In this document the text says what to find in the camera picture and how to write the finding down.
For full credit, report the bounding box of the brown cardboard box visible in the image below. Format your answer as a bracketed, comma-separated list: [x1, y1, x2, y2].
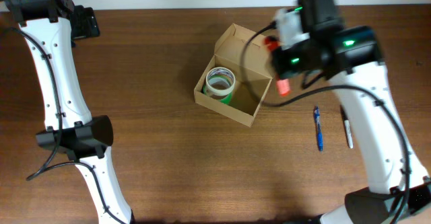
[194, 24, 273, 127]

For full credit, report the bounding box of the blue pen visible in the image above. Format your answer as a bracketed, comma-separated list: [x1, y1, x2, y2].
[313, 106, 323, 151]

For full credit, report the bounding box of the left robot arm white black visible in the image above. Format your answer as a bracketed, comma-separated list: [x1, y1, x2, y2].
[2, 0, 135, 223]

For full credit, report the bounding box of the cream masking tape roll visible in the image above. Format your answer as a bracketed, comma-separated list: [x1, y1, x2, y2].
[205, 67, 236, 96]

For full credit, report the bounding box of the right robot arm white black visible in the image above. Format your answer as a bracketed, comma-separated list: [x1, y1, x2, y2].
[266, 0, 430, 223]

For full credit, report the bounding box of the orange utility knife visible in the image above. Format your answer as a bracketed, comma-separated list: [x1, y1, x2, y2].
[264, 36, 290, 97]

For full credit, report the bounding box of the black white marker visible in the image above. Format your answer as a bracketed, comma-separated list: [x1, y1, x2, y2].
[340, 106, 354, 149]

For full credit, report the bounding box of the green tape roll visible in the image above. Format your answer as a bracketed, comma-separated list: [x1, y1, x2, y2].
[203, 77, 232, 104]

